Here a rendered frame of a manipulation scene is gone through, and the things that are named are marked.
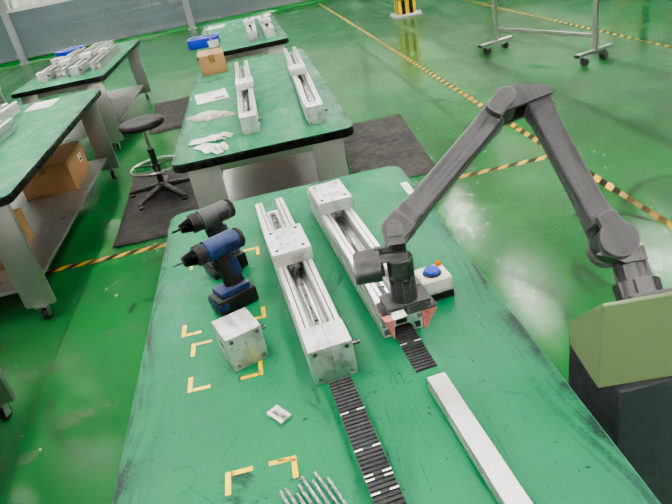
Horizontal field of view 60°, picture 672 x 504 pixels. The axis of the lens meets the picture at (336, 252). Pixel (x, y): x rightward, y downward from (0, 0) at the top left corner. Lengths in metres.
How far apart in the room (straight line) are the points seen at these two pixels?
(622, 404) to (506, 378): 0.22
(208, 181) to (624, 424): 2.29
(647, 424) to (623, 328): 0.26
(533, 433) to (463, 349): 0.27
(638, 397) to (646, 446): 0.15
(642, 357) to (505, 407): 0.27
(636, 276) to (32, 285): 3.03
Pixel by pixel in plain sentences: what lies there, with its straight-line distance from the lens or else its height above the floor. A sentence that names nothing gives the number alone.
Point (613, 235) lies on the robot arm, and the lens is 1.28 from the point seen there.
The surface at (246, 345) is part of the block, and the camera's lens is 1.40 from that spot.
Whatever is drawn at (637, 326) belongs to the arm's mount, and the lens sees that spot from 1.21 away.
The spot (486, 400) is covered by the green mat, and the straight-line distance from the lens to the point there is 1.24.
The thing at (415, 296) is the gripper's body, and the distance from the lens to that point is 1.28.
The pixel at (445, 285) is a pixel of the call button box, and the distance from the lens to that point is 1.50.
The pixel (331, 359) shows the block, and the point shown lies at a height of 0.84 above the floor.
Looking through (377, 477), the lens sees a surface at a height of 0.81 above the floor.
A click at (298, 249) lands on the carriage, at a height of 0.90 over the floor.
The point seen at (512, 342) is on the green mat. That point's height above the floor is 0.78.
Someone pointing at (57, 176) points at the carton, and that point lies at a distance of 4.96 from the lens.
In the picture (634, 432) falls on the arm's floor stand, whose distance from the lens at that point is 1.38.
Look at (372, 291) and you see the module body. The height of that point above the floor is 0.86.
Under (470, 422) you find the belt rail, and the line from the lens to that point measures 1.16.
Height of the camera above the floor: 1.65
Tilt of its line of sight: 29 degrees down
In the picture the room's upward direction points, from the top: 11 degrees counter-clockwise
